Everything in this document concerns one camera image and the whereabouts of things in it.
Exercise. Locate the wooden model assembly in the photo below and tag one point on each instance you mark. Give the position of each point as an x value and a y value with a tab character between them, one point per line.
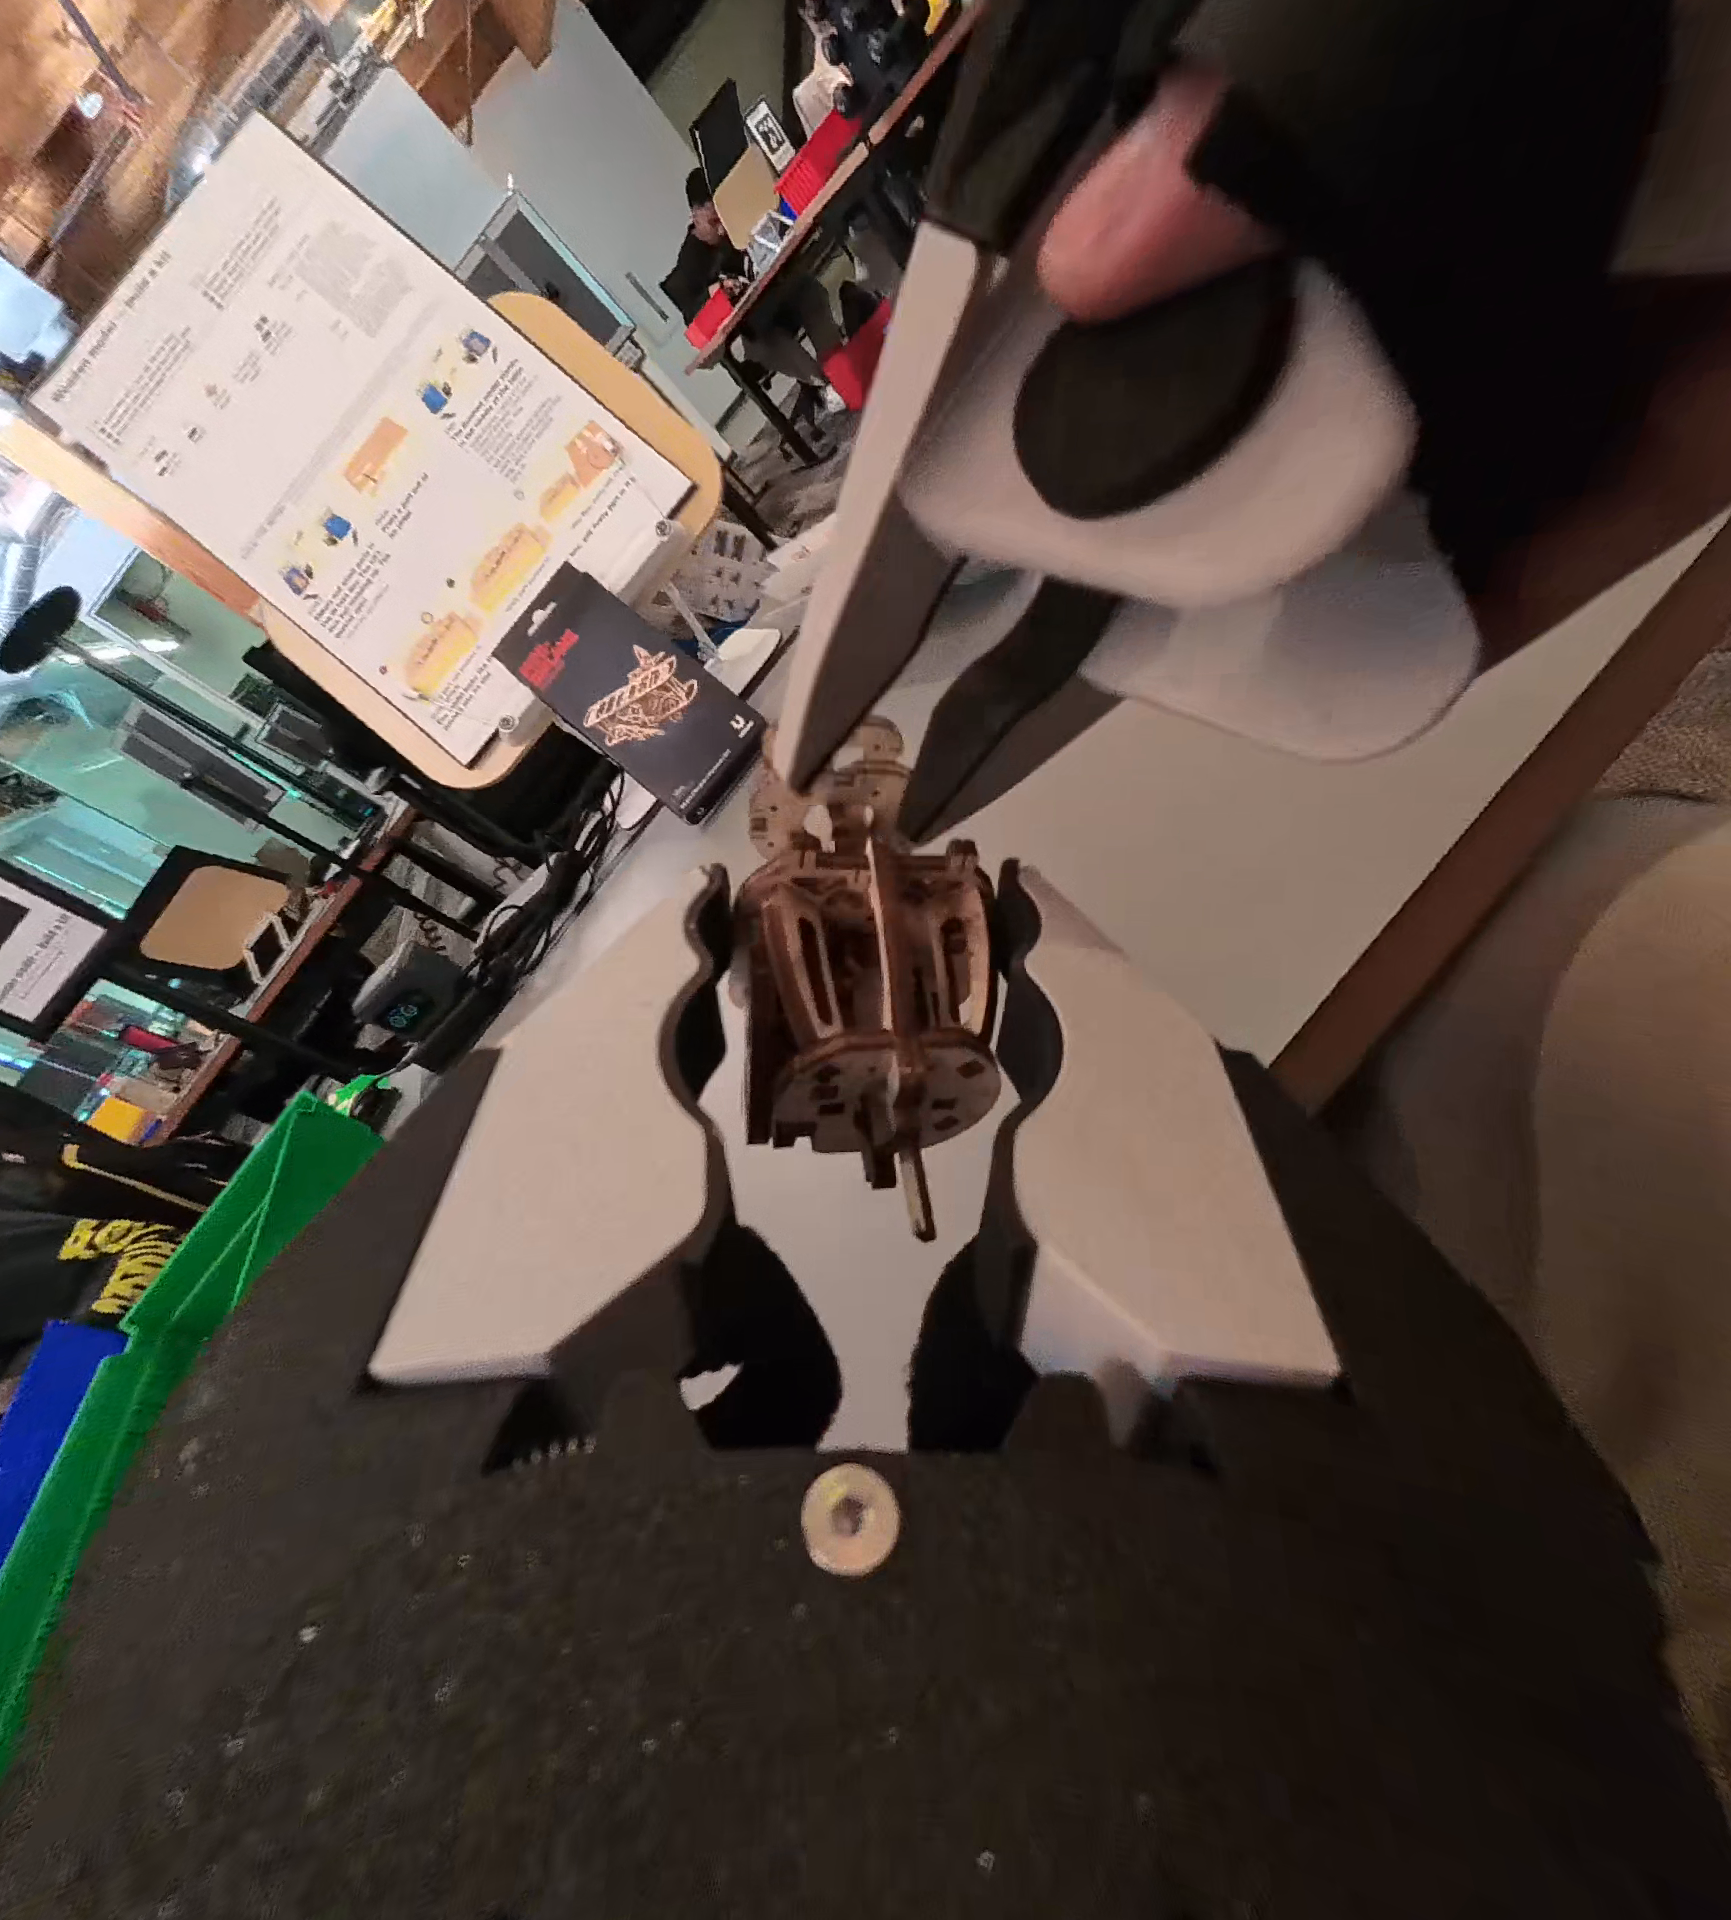
866	974

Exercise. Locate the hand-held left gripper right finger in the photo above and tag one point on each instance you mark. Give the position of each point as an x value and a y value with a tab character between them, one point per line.
1166	1200

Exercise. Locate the grey device with display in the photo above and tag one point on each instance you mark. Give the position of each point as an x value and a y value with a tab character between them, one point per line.
408	998

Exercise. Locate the black model kit package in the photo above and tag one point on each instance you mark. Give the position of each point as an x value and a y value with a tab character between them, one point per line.
640	698

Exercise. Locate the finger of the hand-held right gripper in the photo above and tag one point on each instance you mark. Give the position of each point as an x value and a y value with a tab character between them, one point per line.
896	494
1016	705

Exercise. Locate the blue plastic bin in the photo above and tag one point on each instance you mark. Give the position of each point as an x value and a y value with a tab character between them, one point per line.
10	1470

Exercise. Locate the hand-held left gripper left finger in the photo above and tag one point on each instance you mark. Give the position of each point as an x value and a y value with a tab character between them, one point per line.
550	1170

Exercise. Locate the white instruction sheet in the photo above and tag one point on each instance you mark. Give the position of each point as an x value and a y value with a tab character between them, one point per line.
340	405

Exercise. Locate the black yellow garment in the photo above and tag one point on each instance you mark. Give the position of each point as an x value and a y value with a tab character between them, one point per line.
40	1200

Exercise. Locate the person's right hand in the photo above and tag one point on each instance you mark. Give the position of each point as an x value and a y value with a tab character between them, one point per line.
1150	210

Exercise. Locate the wooden display board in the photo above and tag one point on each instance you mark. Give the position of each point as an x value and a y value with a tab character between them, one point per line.
626	405

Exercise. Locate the green plastic bin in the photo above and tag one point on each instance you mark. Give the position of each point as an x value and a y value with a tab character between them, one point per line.
250	1244

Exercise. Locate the black stand pole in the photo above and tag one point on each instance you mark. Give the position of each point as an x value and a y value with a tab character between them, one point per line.
36	630

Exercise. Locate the chair with wooden seat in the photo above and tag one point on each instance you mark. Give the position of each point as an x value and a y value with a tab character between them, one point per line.
212	915

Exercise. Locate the red storage bin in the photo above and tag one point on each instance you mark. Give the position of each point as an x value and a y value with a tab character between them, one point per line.
820	164

